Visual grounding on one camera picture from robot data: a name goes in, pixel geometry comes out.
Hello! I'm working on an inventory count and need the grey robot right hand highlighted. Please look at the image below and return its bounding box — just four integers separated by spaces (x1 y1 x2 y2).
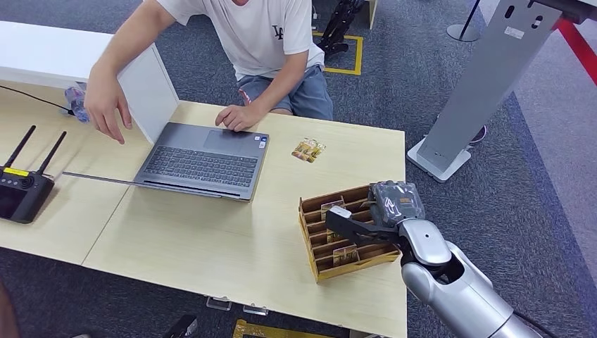
367 180 426 228

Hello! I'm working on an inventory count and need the person's left hand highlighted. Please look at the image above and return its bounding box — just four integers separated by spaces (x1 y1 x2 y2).
215 103 262 133

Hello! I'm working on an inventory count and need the person's right hand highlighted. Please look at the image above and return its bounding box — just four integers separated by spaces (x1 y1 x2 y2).
84 70 133 146

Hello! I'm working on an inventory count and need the wooden slotted card holder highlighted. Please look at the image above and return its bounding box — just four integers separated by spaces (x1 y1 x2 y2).
297 184 402 284

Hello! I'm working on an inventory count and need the person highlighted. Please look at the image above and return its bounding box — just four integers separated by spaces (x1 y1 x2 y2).
84 0 335 146

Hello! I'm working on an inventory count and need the clear plastic bottle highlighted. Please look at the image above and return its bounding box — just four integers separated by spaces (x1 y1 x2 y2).
64 82 90 124

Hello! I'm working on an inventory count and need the grey open laptop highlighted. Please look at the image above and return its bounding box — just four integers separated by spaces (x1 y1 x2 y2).
61 122 270 202

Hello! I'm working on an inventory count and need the white desk partition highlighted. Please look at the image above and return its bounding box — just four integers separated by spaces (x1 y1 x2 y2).
0 20 180 146

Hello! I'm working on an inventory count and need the small pile of printed cards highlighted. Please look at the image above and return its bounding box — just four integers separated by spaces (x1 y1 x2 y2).
291 137 327 164

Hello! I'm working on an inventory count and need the black remote controller with antennas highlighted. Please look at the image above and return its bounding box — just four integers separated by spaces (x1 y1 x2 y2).
0 125 68 225

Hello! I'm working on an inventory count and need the grey kiosk stand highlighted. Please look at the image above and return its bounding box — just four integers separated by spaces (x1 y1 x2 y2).
406 0 597 184

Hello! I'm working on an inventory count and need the pale wooden cabinet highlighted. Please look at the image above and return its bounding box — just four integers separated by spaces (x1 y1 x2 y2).
361 0 379 31

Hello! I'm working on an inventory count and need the stanchion pole with round base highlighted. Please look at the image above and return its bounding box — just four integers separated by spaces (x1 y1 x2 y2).
445 0 482 44

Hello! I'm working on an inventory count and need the yellow-brown flat board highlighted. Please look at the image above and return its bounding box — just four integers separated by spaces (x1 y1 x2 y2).
232 319 337 338

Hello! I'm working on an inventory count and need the black object under desk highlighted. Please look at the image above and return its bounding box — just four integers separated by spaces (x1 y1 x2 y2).
161 315 199 338

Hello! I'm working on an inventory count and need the red barrier strip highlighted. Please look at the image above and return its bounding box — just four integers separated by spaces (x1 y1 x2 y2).
550 18 597 89

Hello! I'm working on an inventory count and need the pale and black wrist camera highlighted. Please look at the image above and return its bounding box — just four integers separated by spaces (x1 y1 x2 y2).
325 206 402 246

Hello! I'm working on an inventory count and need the thin black cable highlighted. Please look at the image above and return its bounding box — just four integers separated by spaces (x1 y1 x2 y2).
0 85 75 115

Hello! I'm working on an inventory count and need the black folded robot frame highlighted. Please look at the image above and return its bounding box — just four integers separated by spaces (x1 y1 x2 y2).
316 0 365 58

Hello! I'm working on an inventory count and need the clear acrylic bracket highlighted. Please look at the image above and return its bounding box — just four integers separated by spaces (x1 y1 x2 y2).
206 295 233 313
241 303 270 317

